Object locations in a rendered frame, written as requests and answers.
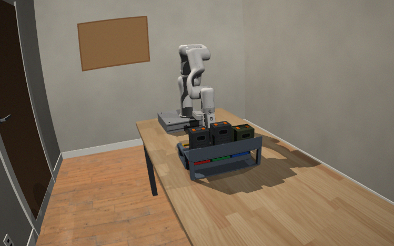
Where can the olive green tool case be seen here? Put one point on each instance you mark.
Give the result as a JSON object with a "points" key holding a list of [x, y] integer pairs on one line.
{"points": [[241, 132]]}

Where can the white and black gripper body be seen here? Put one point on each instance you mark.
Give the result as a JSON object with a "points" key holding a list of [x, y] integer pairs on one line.
{"points": [[207, 119]]}

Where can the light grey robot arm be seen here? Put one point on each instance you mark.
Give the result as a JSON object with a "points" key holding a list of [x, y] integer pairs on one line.
{"points": [[191, 64]]}

